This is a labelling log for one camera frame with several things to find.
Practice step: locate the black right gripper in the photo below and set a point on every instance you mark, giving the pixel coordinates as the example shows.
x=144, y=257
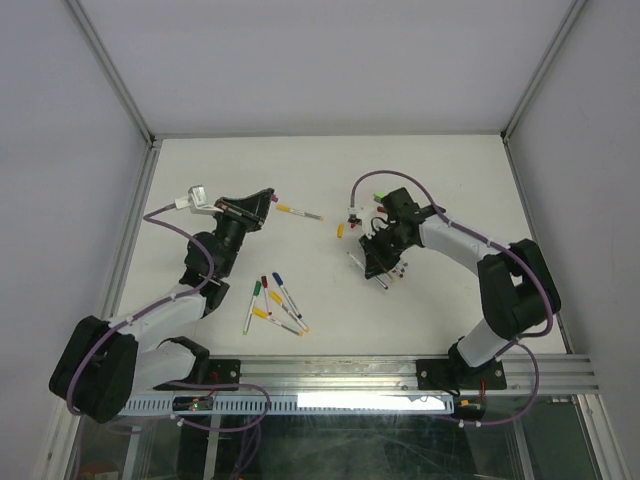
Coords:
x=375, y=262

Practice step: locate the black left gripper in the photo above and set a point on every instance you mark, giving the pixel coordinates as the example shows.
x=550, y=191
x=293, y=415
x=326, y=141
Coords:
x=246, y=210

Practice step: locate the yellow cap marker pen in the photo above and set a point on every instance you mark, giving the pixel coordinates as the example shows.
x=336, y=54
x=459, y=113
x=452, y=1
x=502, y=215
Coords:
x=297, y=212

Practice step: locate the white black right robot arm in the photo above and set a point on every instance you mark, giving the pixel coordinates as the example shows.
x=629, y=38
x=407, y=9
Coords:
x=517, y=291

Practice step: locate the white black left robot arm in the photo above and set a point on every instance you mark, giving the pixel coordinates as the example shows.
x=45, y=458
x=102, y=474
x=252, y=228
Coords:
x=106, y=361

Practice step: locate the blue cap marker pen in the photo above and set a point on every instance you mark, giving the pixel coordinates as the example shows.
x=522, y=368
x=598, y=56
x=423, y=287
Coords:
x=279, y=281

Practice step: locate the green cap marker pen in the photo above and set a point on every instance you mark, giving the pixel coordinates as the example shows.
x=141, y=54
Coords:
x=255, y=293

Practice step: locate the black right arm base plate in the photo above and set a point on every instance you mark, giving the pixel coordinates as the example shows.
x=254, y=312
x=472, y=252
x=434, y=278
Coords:
x=452, y=376

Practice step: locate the aluminium frame rail front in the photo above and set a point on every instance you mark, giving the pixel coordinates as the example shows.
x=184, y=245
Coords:
x=548, y=374

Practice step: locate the grey slotted cable duct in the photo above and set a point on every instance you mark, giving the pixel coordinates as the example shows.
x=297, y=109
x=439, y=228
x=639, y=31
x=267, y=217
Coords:
x=154, y=405

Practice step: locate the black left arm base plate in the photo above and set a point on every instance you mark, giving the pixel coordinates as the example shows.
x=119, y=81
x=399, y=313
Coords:
x=217, y=371

